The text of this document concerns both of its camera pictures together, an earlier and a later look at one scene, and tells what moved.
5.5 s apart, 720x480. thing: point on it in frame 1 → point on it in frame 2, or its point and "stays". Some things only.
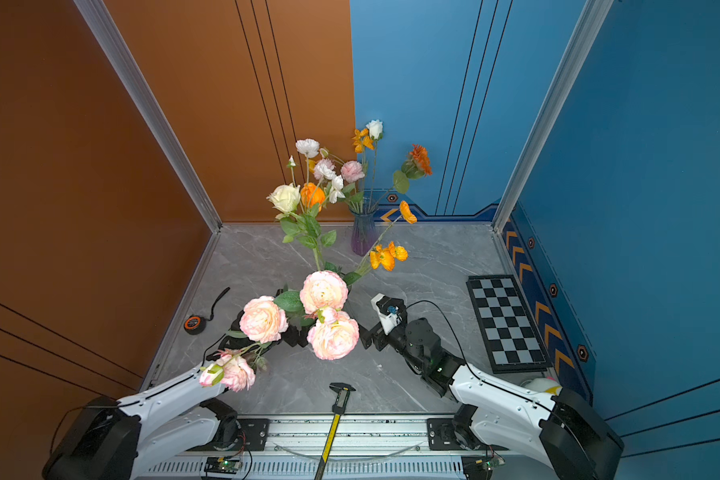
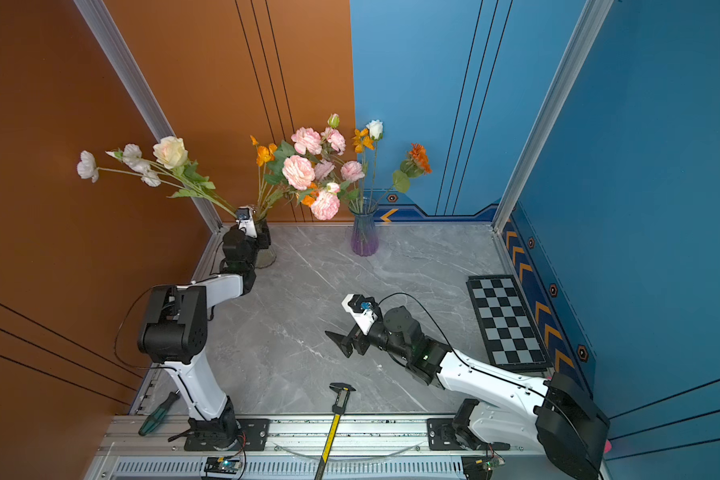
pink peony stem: [263, 320] → [298, 172]
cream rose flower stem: [305, 228] → [171, 153]
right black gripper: [378, 336] stays
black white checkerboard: [511, 337] stays
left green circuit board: [222, 464] stays
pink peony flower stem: [352, 171] stays
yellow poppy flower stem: [362, 141] stays
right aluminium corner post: [586, 33] stays
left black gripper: [294, 339] → [263, 240]
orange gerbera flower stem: [416, 166] stays
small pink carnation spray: [334, 333] → [312, 142]
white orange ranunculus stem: [312, 196] → [135, 164]
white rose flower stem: [374, 131] stays
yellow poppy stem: [385, 256] → [264, 156]
